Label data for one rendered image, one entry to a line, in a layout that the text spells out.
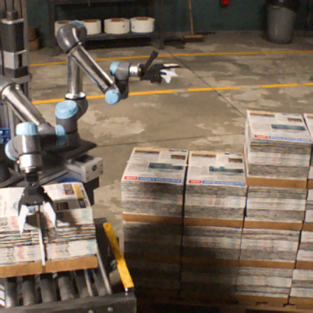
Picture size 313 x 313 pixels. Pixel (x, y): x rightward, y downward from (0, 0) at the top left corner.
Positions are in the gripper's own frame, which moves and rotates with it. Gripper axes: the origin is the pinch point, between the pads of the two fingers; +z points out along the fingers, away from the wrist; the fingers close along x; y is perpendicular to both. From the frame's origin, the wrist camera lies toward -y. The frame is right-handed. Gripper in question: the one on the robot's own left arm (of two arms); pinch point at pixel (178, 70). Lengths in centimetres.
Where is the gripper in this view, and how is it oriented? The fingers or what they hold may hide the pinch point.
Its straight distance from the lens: 268.1
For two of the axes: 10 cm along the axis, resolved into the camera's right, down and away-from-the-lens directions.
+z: 9.7, 1.1, -2.0
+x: -2.2, 5.3, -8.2
